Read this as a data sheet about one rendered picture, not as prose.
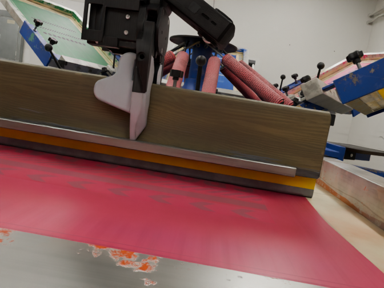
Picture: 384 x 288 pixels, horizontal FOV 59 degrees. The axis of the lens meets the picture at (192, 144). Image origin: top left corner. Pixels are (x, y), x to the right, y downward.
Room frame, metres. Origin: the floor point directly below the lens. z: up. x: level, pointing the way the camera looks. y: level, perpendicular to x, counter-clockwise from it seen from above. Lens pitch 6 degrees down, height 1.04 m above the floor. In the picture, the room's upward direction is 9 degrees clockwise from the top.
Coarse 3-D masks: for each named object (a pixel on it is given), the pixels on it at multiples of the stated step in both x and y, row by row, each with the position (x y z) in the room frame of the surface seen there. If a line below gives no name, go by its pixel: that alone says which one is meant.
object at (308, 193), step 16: (0, 144) 0.40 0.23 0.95; (16, 144) 0.40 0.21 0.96; (32, 144) 0.39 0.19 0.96; (48, 144) 0.39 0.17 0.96; (96, 160) 0.39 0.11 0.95; (112, 160) 0.39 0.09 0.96; (128, 160) 0.39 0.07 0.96; (192, 176) 0.39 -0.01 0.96; (208, 176) 0.38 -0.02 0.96; (224, 176) 0.38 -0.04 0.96; (288, 192) 0.38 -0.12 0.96; (304, 192) 0.38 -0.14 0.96
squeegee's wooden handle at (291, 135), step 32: (0, 64) 0.39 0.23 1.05; (32, 64) 0.39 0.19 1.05; (0, 96) 0.39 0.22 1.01; (32, 96) 0.38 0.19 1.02; (64, 96) 0.38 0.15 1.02; (160, 96) 0.38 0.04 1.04; (192, 96) 0.38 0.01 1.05; (224, 96) 0.38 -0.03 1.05; (96, 128) 0.38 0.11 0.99; (128, 128) 0.38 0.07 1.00; (160, 128) 0.38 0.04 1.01; (192, 128) 0.38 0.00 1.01; (224, 128) 0.37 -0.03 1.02; (256, 128) 0.37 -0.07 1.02; (288, 128) 0.37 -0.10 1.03; (320, 128) 0.37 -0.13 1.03; (288, 160) 0.37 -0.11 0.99; (320, 160) 0.37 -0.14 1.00
